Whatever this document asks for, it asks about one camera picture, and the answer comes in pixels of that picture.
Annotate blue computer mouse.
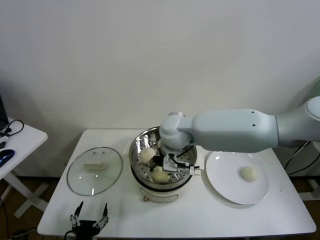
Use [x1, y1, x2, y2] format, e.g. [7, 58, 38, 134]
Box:
[0, 149, 16, 166]

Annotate dark laptop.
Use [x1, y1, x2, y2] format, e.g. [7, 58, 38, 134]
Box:
[0, 93, 10, 131]

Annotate white side table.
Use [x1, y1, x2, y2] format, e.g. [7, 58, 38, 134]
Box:
[0, 117, 49, 218]

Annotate white round plate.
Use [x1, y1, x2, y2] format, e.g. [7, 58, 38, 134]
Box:
[204, 149, 270, 206]

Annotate stainless steel steamer basket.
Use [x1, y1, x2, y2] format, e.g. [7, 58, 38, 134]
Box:
[129, 126, 198, 190]

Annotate black looped cable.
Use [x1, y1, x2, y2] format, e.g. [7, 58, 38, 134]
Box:
[0, 119, 25, 138]

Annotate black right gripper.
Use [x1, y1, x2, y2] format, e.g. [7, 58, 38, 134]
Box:
[151, 153, 165, 170]

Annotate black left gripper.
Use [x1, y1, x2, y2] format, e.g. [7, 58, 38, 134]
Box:
[69, 201, 109, 239]

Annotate round glass pot lid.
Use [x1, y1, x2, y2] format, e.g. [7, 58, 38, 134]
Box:
[66, 146, 124, 196]

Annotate cream electric cooker base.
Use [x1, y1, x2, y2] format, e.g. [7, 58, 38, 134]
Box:
[122, 139, 205, 203]

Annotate white stand base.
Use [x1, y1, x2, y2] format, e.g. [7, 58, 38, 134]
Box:
[298, 178, 320, 201]

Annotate black wall cables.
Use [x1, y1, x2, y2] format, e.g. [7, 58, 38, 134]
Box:
[284, 141, 320, 176]

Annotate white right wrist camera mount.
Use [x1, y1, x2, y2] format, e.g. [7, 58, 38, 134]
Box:
[161, 147, 181, 172]

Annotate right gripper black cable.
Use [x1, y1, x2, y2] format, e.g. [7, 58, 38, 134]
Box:
[172, 147, 201, 174]

